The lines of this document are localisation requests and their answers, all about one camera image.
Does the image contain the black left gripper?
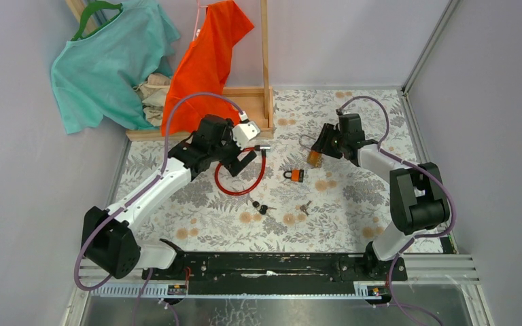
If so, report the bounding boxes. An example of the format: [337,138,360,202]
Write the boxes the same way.
[208,120,256,177]

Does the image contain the red cable lock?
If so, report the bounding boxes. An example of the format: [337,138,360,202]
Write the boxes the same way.
[214,144,271,196]

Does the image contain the brass padlock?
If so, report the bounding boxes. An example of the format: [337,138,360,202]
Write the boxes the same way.
[298,134,322,168]

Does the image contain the silver keys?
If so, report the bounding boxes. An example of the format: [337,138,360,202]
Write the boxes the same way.
[298,200,312,216]

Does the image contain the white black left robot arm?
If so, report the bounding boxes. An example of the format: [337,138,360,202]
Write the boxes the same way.
[79,115,260,279]

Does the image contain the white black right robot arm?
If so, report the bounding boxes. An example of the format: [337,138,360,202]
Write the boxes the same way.
[311,113,451,280]

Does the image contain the orange black padlock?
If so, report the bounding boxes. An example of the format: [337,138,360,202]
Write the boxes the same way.
[283,169,305,183]

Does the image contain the black headed keys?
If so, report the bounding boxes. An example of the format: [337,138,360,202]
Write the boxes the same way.
[251,200,276,215]

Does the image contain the wooden clothes rack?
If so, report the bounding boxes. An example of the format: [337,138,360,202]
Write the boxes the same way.
[65,1,275,142]

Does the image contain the floral table mat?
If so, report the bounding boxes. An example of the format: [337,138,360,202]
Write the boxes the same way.
[135,90,417,252]

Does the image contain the orange shirt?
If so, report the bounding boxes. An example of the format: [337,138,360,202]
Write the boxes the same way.
[160,1,254,136]

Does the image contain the beige crumpled cloth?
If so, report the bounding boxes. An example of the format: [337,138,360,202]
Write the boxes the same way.
[133,73,171,127]

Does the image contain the pink clothes hanger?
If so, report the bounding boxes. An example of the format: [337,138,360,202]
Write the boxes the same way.
[192,0,207,41]

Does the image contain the teal shirt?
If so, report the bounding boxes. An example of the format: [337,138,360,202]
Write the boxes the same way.
[51,1,180,134]

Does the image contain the green clothes hanger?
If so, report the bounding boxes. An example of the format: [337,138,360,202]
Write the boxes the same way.
[67,1,124,41]

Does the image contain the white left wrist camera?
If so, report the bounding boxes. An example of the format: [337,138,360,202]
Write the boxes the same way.
[232,122,261,149]

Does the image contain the aluminium frame rail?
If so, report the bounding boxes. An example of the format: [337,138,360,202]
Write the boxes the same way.
[401,0,462,97]

